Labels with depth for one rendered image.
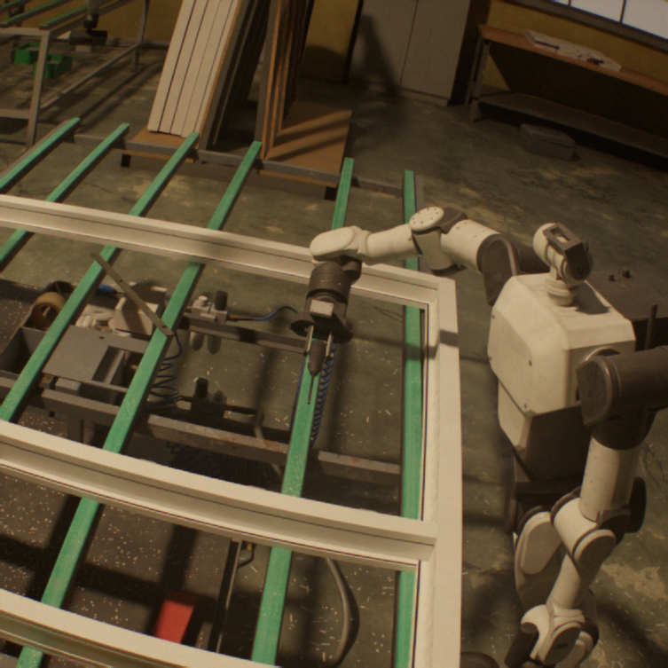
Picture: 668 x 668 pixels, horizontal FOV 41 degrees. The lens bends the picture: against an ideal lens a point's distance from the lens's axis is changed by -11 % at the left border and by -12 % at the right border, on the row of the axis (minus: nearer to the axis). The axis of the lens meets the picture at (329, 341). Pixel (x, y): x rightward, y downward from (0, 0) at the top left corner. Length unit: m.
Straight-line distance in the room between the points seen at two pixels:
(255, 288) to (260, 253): 1.93
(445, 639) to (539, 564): 0.41
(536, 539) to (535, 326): 0.42
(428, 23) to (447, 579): 7.39
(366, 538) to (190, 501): 0.30
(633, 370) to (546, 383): 0.18
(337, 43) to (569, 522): 7.48
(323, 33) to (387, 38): 0.59
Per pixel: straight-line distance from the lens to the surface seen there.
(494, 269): 1.76
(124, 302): 2.66
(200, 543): 2.03
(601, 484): 1.50
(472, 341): 4.41
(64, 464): 1.66
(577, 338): 1.49
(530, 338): 1.53
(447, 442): 1.87
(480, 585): 3.02
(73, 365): 2.05
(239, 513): 1.62
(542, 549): 1.77
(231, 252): 2.52
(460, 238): 1.90
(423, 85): 8.73
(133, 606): 1.86
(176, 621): 1.78
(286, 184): 5.65
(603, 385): 1.39
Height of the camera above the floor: 1.91
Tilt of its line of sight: 28 degrees down
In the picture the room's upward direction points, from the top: 12 degrees clockwise
